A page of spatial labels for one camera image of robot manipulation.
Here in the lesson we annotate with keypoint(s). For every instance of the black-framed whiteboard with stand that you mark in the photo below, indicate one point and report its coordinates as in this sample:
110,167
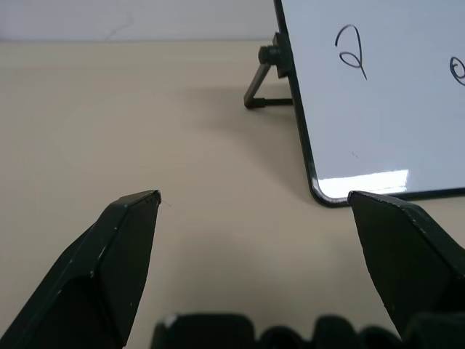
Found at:
381,109

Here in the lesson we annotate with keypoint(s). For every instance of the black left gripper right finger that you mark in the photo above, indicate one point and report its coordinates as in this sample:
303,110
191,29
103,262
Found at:
407,261

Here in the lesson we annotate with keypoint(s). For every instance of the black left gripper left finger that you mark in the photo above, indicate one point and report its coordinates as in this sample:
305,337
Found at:
120,254

